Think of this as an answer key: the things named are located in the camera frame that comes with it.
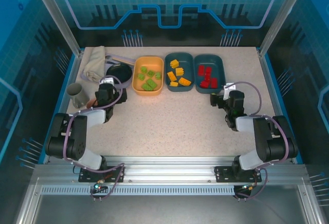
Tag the brown small cup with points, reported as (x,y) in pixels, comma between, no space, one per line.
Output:
(91,103)

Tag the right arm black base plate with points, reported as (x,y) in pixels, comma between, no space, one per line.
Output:
(223,174)

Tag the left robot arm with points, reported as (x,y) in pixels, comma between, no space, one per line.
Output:
(77,136)

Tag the yellow long lego brick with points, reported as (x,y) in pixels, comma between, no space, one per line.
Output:
(185,81)

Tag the aluminium lower frame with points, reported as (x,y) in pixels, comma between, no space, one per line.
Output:
(164,208)

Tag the small circuit board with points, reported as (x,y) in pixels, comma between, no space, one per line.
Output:
(99,186)
(248,186)

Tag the black frying pan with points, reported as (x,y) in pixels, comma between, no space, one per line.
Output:
(119,73)

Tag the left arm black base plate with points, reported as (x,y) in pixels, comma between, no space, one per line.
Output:
(87,175)

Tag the red tall lego brick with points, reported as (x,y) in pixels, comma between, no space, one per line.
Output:
(214,82)

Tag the aluminium frame post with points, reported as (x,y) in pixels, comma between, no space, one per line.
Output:
(282,16)
(56,16)

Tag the gray mug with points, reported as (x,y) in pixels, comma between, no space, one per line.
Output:
(75,93)

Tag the teal plastic container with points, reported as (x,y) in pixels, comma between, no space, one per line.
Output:
(187,62)
(218,64)

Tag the orange plastic container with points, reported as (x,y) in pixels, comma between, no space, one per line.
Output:
(160,62)

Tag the aluminium front rail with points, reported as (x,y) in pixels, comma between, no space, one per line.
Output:
(167,167)

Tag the lavender plastic tray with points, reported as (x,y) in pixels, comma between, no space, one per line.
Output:
(113,55)

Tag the green long lego brick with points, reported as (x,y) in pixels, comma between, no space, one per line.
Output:
(151,82)

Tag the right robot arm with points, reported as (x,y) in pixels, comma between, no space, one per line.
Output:
(264,136)

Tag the beige cloth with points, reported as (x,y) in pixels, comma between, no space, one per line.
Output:
(95,62)

